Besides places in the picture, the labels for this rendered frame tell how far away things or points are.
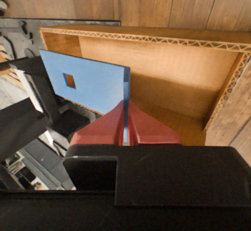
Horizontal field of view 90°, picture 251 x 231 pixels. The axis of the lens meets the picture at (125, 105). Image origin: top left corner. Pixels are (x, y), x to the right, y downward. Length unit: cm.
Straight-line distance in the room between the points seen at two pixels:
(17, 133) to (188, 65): 58
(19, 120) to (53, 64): 42
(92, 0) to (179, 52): 15
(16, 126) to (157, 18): 55
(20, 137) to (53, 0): 48
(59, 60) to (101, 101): 7
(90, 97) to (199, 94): 15
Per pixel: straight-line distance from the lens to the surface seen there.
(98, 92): 16
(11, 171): 45
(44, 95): 36
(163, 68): 20
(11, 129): 60
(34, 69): 34
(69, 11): 29
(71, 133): 38
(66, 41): 26
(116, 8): 22
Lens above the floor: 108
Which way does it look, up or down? 43 degrees down
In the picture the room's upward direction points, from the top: 134 degrees counter-clockwise
